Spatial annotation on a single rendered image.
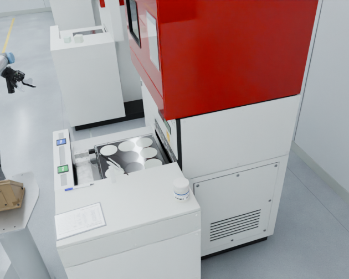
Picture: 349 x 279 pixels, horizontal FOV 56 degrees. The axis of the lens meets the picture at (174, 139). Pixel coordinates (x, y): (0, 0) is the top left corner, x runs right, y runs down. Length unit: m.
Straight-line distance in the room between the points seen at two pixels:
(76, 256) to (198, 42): 1.04
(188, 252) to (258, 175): 0.67
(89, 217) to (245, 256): 1.36
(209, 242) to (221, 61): 1.26
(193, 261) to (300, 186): 1.61
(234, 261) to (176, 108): 1.33
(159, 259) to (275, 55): 1.12
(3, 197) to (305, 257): 1.98
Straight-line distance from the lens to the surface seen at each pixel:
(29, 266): 2.27
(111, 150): 1.98
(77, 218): 1.54
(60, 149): 1.99
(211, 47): 1.50
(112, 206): 1.55
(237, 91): 1.66
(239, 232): 2.39
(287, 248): 2.65
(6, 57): 2.41
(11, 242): 2.10
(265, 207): 2.31
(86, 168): 1.92
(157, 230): 1.51
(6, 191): 1.86
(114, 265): 1.62
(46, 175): 3.42
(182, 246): 1.66
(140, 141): 2.02
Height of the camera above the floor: 2.06
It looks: 35 degrees down
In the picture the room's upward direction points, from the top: 3 degrees counter-clockwise
